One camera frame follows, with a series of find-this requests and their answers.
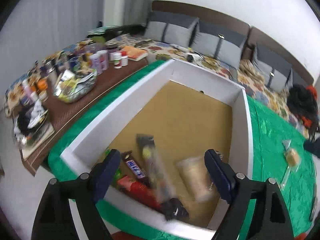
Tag green patterned tablecloth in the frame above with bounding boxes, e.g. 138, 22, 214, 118
48, 60, 316, 239

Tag grey pillow right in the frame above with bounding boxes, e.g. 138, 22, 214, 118
252, 43, 293, 93

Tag clear bowl of packets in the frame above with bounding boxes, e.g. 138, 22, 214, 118
53, 70, 97, 103

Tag dark long nut bar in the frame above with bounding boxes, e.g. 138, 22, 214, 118
136, 134, 176, 203

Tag purple bottle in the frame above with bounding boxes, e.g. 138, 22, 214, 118
89, 50, 108, 75

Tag black and orange clothes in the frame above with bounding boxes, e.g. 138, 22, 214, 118
286, 84, 319, 142

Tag green snack packet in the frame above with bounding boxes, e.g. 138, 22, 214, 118
104, 148, 123, 188

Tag grey pillow middle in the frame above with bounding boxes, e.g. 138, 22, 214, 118
191, 21, 247, 68

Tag grey pillow left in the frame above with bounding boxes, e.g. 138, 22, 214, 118
144, 11, 199, 48

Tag beige cookie packet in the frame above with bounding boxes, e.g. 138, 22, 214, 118
175, 156, 220, 203

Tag grey pillow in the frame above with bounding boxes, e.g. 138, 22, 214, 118
191, 21, 247, 68
252, 43, 293, 93
144, 11, 199, 48

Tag white cardboard box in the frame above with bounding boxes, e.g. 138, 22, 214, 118
60, 58, 254, 238

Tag sandwich bread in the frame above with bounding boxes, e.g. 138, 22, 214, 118
282, 140, 301, 172

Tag brown side table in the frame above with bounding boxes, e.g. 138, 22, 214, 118
22, 59, 148, 176

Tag black small snack packet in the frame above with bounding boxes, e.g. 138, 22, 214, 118
160, 198, 189, 220

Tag orange book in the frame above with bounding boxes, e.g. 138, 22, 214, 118
121, 46, 148, 62

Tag red snack packet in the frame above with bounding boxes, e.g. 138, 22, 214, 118
117, 176, 161, 211

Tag white pill bottle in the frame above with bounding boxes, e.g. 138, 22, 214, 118
113, 52, 122, 69

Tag black snickers bar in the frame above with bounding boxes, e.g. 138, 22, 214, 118
121, 151, 150, 187

